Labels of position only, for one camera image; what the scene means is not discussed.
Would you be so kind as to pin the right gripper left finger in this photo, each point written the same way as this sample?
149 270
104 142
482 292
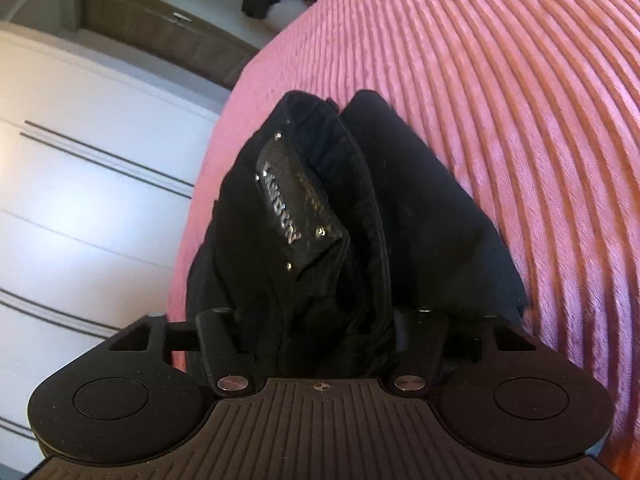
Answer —
194 358

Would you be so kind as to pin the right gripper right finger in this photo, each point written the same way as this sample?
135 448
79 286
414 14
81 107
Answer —
431 344

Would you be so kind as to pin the black pants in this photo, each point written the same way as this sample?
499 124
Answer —
332 227

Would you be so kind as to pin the white wardrobe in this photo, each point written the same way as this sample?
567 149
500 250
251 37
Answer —
98 164

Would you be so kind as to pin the pink ribbed bedspread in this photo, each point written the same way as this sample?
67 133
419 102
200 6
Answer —
533 105

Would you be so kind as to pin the brown wooden door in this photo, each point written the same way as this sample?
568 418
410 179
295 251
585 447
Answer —
157 28

